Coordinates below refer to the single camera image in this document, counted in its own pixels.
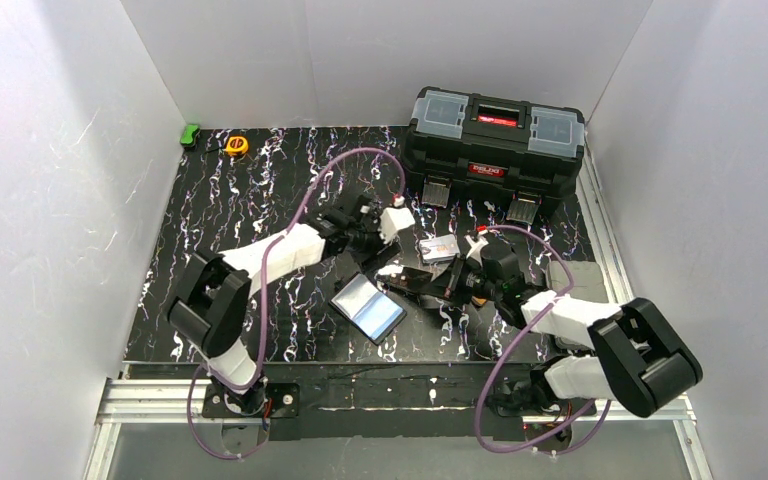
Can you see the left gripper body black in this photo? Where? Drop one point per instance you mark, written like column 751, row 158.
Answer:
column 363, row 234

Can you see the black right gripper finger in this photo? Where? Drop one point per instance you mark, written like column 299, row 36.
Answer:
column 434, row 295
column 453, row 271

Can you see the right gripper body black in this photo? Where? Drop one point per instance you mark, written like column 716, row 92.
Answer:
column 446, row 283

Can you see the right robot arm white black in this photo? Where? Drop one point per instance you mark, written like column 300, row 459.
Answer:
column 632, row 353

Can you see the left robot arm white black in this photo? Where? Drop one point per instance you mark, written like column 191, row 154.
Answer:
column 211, row 299

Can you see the white card on table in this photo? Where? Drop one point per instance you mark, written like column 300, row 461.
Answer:
column 438, row 249

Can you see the grey foam pad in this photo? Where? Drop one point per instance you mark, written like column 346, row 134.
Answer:
column 587, row 276

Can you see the yellow tape measure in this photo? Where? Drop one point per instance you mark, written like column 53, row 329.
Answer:
column 236, row 145

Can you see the green small object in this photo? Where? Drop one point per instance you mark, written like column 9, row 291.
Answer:
column 189, row 137

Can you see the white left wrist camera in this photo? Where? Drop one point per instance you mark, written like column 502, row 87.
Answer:
column 393, row 221

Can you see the black toolbox with red handle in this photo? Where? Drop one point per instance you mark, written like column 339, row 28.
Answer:
column 521, row 156

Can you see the aluminium frame rail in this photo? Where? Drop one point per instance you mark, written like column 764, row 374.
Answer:
column 603, row 240

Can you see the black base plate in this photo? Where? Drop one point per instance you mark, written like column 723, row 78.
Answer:
column 384, row 400

